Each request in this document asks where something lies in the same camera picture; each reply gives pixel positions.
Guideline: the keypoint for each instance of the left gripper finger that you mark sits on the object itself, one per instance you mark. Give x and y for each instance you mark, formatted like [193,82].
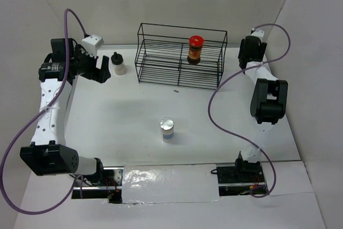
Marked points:
[79,50]
[101,75]

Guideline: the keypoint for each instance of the silver-lid white spice jar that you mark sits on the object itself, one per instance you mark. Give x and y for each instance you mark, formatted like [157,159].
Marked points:
[167,129]

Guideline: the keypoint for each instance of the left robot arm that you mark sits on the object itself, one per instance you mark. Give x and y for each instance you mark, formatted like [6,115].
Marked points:
[48,153]

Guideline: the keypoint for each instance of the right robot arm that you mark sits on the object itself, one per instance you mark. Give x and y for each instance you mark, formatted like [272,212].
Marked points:
[268,103]

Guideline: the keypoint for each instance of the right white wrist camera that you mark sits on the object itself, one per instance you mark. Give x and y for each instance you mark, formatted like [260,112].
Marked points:
[257,32]

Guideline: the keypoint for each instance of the black wire rack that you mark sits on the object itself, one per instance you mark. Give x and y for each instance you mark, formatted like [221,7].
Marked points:
[162,56]

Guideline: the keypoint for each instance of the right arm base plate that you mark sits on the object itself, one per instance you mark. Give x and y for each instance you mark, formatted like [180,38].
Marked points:
[240,178]

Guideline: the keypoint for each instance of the clear bottle black cap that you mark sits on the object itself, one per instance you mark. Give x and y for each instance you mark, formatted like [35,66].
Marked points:
[118,63]

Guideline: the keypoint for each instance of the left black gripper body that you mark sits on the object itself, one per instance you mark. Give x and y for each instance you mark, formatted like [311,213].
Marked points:
[86,65]

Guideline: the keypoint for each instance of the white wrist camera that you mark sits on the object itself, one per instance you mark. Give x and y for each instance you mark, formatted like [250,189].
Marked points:
[257,32]
[92,44]

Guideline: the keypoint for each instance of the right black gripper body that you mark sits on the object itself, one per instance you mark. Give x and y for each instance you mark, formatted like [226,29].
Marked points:
[261,50]

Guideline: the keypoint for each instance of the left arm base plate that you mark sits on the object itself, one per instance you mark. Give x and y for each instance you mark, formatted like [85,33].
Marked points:
[105,185]

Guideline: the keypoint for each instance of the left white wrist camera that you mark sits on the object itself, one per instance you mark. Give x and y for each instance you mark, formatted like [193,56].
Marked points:
[92,44]

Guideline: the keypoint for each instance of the red-lid sauce jar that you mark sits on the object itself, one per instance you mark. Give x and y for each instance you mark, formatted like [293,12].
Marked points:
[195,48]

